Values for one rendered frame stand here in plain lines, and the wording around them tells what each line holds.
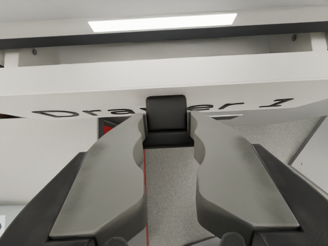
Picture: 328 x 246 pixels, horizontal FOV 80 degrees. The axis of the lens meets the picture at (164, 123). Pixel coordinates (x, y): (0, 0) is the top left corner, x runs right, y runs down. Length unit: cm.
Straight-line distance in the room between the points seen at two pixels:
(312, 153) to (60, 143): 114
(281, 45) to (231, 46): 5
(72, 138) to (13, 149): 9
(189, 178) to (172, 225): 25
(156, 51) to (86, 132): 15
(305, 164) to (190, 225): 65
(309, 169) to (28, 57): 120
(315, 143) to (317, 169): 12
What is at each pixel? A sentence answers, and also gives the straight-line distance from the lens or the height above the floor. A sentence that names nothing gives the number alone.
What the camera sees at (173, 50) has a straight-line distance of 23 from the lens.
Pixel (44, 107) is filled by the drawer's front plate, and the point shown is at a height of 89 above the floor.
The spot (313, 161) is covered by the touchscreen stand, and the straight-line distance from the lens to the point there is 124.
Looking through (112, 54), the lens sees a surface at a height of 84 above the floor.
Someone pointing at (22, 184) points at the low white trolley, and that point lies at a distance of 35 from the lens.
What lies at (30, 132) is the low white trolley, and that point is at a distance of 34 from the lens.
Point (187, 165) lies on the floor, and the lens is 105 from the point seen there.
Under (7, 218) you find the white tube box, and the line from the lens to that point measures 33.
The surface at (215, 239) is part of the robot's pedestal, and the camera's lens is 115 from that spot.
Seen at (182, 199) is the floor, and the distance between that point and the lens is 108.
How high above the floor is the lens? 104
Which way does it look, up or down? 84 degrees down
